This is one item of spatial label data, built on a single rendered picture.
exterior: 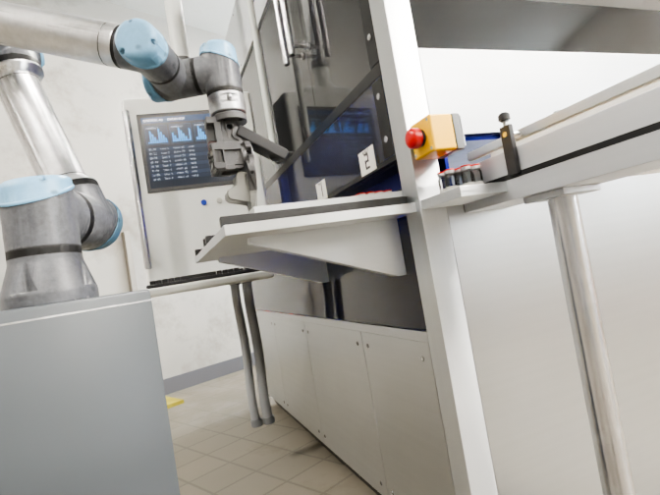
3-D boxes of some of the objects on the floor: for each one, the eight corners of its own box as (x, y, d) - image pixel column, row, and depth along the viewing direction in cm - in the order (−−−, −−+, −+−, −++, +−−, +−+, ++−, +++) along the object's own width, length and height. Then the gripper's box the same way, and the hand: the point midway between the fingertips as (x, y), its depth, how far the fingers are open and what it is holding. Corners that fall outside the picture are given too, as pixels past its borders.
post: (500, 603, 98) (339, -302, 107) (521, 622, 92) (349, -334, 102) (476, 616, 95) (313, -310, 105) (496, 635, 90) (322, -344, 99)
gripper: (202, 126, 97) (218, 224, 96) (206, 110, 88) (224, 217, 87) (242, 124, 100) (258, 219, 99) (249, 108, 91) (267, 211, 90)
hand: (254, 210), depth 94 cm, fingers closed, pressing on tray
